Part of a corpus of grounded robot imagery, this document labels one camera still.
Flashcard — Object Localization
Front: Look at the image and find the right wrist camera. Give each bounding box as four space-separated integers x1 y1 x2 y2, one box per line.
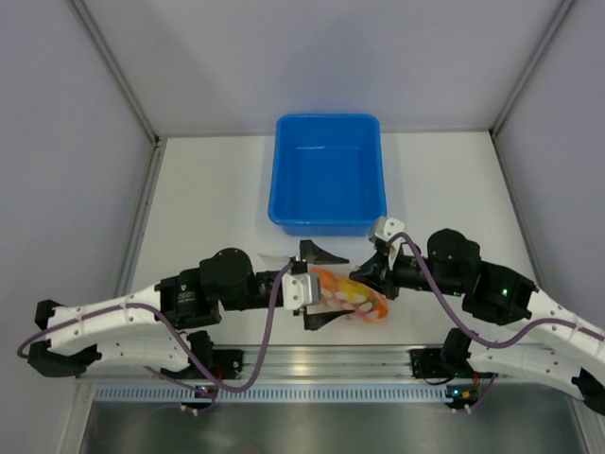
369 216 406 271

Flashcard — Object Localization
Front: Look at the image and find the right aluminium corner post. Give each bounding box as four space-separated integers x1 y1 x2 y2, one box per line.
490 0 578 140

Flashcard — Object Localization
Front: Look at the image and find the aluminium rail frame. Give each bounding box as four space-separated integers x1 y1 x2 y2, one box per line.
81 343 580 382

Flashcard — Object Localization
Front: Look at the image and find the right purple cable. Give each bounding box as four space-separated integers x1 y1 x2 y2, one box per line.
387 231 605 351

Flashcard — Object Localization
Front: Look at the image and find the purple cable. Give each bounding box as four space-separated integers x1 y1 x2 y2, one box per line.
387 231 605 351
17 263 294 393

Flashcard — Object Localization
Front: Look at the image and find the aluminium corner post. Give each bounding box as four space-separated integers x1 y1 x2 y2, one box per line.
65 0 159 145
490 0 578 140

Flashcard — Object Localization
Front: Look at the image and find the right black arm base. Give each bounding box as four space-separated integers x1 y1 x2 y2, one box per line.
409 348 458 380

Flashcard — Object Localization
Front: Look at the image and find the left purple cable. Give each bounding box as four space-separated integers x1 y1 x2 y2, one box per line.
17 263 294 393

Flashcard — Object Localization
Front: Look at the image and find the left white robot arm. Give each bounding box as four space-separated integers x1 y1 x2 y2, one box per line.
17 240 349 380

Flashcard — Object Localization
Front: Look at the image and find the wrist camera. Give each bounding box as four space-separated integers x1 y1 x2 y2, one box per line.
281 272 321 311
369 216 406 271

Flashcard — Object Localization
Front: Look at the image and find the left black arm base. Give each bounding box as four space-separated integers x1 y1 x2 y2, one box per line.
196 347 244 380

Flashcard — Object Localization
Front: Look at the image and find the slotted cable duct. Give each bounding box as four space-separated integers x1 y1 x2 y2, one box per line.
95 383 471 404

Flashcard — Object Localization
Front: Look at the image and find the orange fake fruit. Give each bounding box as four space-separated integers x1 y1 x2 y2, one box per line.
310 267 339 298

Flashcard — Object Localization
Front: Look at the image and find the left aluminium corner post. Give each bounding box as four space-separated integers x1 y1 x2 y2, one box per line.
65 0 159 145

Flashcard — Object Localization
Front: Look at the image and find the yellow fake fruit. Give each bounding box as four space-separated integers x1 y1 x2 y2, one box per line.
336 279 372 305

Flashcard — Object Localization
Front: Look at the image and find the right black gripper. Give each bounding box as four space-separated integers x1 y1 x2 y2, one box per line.
350 247 466 300

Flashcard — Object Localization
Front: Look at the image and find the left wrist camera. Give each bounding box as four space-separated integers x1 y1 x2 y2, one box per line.
281 272 321 311

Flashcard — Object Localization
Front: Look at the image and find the blue plastic bin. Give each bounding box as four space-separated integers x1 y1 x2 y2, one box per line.
268 113 388 236

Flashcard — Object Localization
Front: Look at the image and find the clear zip top bag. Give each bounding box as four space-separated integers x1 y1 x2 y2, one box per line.
280 257 389 331

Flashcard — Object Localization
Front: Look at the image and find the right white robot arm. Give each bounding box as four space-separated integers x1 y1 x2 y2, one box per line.
350 229 604 413

